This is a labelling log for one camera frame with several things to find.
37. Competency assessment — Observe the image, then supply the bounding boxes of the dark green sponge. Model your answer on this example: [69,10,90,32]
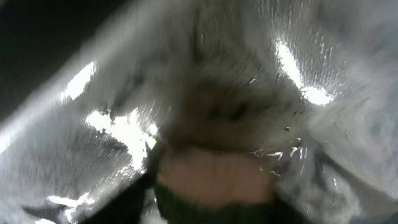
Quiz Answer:
[147,141,309,224]

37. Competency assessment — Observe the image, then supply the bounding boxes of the black water tray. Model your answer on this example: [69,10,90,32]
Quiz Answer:
[1,1,397,223]

